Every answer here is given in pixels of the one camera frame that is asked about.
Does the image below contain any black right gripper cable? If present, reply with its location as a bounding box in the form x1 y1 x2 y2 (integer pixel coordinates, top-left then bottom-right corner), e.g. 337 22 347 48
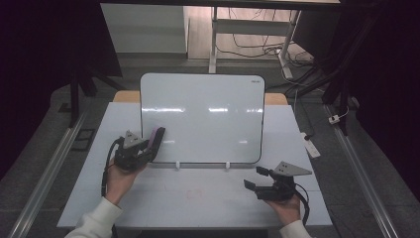
294 182 311 228

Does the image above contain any tangle of black floor cables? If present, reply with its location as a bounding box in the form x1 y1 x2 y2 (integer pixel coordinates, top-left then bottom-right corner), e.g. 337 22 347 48
216 7 316 68

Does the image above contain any white power strip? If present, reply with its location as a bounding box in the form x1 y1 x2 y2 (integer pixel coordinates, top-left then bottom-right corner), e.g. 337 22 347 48
299 132 322 160

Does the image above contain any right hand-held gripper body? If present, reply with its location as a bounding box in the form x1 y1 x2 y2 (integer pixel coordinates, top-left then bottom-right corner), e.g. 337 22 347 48
255 161 313 202

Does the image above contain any person's right hand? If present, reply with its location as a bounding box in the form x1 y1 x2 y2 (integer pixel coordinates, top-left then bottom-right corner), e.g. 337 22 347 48
263 192 303 225

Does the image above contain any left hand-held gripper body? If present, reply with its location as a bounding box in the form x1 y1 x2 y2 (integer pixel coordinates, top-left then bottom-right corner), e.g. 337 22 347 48
113 129 151 172

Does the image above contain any person's left hand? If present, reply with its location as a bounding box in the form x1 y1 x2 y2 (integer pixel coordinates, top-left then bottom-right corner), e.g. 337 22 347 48
104 158 147 206

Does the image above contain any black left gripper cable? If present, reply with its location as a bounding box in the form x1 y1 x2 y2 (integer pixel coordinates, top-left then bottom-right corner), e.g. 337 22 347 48
100 136 125 198

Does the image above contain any white panel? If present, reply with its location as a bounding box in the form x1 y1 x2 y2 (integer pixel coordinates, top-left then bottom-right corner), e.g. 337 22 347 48
100 3 190 55

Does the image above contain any white whiteboard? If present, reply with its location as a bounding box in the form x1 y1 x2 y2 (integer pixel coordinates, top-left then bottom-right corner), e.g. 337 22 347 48
139 72 266 166

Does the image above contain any wooden table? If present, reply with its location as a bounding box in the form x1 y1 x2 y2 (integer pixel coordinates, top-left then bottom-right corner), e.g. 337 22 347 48
112 90 289 106

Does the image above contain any black square floor frame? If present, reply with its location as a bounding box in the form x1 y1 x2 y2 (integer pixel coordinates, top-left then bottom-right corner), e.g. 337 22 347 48
70 128 97 153

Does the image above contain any aluminium rail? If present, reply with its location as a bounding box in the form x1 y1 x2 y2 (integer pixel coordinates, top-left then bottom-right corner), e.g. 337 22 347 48
7 111 89 238
324 104 401 238

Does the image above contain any black metal stand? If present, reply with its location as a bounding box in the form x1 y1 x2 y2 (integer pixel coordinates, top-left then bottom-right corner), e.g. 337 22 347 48
58 63 124 129
285 6 384 137

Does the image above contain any white desk frame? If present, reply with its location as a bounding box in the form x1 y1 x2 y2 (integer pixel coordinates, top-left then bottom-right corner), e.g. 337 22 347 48
208 6 302 80

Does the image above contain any pink and black whiteboard eraser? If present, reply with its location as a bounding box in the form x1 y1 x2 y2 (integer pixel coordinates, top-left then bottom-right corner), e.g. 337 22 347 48
146 126 166 164

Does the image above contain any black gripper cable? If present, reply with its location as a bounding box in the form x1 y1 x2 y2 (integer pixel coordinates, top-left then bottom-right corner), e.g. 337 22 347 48
294 182 311 228
100 136 125 198

